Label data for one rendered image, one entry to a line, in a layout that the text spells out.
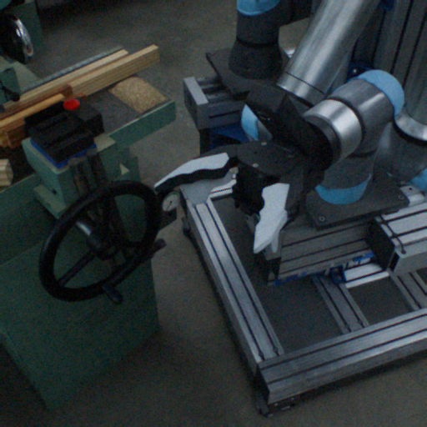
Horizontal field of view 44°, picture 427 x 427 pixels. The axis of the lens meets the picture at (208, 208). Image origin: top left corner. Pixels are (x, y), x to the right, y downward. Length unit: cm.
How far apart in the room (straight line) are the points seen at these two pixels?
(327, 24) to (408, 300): 115
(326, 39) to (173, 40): 256
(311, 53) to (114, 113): 57
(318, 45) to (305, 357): 102
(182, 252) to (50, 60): 161
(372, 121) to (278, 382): 101
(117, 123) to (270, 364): 81
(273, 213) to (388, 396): 140
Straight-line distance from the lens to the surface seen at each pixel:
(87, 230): 111
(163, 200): 134
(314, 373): 160
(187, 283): 201
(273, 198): 55
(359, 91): 71
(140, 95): 127
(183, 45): 330
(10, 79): 116
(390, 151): 104
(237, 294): 170
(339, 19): 84
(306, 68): 83
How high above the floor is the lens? 164
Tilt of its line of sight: 47 degrees down
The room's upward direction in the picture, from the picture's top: straight up
